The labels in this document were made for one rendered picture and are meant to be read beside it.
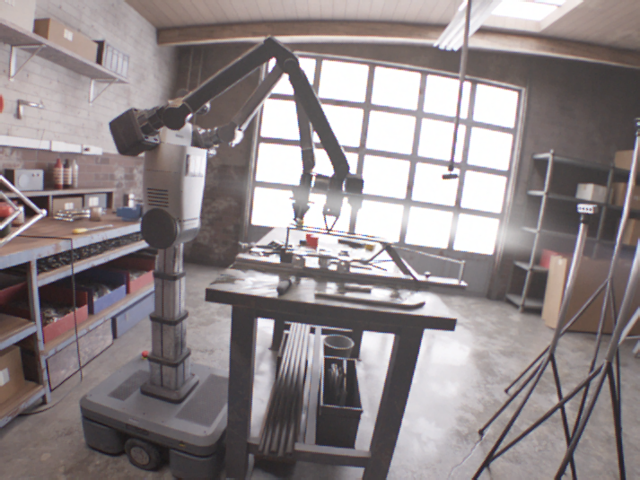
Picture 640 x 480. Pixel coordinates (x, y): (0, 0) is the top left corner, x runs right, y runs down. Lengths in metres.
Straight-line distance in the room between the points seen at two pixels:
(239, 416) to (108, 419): 0.56
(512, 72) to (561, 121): 0.93
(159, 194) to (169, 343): 0.61
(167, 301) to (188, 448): 0.57
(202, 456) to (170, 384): 0.33
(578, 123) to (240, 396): 5.10
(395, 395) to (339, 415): 0.47
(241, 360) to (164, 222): 0.57
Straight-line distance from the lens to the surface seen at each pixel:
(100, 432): 1.71
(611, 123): 5.80
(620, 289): 4.88
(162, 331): 1.50
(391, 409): 1.34
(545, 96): 5.21
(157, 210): 1.33
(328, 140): 1.14
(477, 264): 4.86
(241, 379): 1.29
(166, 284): 1.43
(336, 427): 1.75
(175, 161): 1.28
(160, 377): 1.61
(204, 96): 1.11
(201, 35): 4.23
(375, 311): 1.03
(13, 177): 2.61
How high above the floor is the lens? 1.23
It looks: 10 degrees down
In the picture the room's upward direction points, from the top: 7 degrees clockwise
